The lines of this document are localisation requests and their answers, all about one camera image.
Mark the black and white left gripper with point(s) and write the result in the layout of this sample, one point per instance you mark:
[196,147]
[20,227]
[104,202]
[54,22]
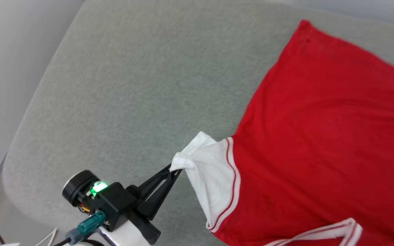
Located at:
[145,229]

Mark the red garment with white trim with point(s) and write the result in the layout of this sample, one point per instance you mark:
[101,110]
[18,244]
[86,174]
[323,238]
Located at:
[320,136]

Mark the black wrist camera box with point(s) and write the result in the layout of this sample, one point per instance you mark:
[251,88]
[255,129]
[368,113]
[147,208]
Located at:
[115,205]

